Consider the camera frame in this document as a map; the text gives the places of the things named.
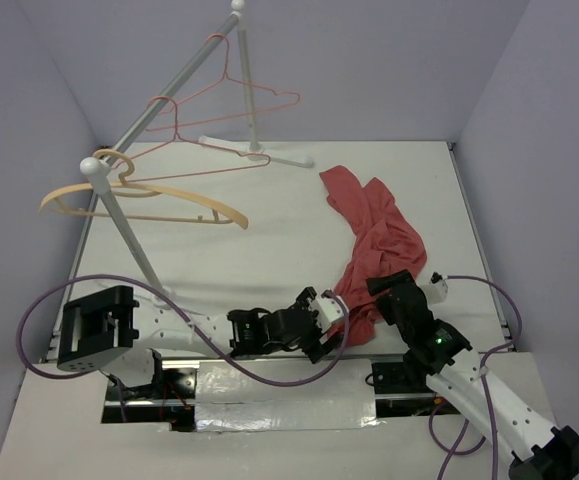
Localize red t shirt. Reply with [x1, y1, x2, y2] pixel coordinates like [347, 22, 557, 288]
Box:
[320, 165, 427, 347]

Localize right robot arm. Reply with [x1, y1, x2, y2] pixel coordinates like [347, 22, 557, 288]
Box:
[366, 270, 579, 479]

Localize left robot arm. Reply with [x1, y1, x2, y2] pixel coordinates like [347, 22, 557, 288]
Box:
[57, 285, 344, 399]

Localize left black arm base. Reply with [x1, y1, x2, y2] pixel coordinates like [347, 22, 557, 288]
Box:
[101, 360, 200, 433]

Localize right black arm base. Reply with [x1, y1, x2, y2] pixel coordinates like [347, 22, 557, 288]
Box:
[365, 360, 431, 396]

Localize silver foil tape panel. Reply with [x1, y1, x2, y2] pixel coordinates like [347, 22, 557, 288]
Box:
[194, 359, 378, 432]

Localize white garment rack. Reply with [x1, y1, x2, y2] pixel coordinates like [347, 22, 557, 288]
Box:
[78, 0, 315, 324]

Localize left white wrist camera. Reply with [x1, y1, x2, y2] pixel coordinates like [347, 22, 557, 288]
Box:
[310, 290, 348, 332]

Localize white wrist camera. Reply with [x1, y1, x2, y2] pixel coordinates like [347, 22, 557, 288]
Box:
[421, 272, 448, 305]
[310, 290, 348, 332]

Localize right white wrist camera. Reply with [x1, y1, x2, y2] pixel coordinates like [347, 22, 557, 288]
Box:
[421, 272, 448, 305]

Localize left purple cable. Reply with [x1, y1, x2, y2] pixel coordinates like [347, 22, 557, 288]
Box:
[17, 273, 352, 387]

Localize pink wire hanger near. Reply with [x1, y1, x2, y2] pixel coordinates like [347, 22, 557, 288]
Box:
[130, 95, 271, 183]

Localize pink wire hanger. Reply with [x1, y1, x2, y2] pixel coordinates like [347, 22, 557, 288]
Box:
[199, 33, 302, 119]
[130, 95, 271, 183]

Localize pink wire hanger far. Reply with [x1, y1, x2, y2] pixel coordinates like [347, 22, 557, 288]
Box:
[199, 33, 302, 119]

